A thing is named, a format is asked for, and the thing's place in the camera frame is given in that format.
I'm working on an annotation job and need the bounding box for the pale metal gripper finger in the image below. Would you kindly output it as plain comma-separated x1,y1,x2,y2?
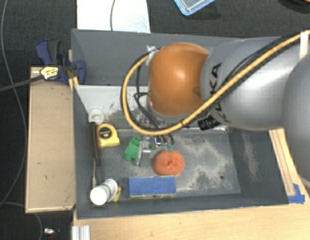
134,140,152,168

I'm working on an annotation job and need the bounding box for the green toy block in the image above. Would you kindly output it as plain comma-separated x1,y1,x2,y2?
123,134,143,161

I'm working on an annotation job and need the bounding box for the orange round scrubber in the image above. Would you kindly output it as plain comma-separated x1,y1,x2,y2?
151,150,186,177

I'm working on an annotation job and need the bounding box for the blue sponge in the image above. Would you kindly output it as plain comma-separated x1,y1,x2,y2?
127,175,177,200

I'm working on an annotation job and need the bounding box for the yellow tape measure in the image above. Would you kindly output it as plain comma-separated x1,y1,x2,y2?
95,123,121,149

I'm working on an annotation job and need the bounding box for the thin black stick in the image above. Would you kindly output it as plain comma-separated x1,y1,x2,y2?
89,121,102,168

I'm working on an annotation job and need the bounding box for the grey metal bin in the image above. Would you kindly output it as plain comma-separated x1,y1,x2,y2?
70,28,290,220

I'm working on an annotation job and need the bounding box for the white plastic bottle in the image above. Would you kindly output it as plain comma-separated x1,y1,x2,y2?
89,178,119,207

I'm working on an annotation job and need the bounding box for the pale wood board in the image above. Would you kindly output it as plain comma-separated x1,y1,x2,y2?
24,66,77,214

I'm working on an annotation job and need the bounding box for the black cylinder on white bracket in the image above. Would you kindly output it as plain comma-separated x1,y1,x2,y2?
197,117,222,132

